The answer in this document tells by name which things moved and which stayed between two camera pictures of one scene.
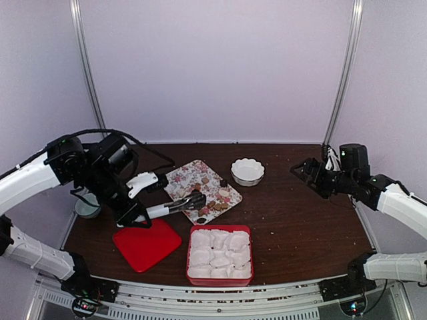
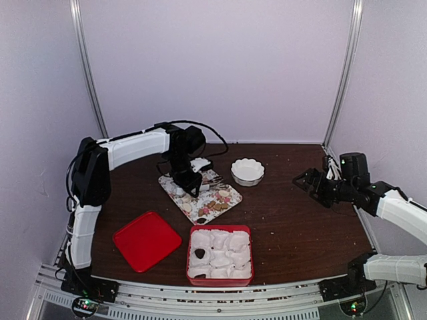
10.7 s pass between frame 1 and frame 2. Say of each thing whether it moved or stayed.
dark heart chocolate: moved
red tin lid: stayed
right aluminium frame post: stayed
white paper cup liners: stayed
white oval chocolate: stayed
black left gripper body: moved
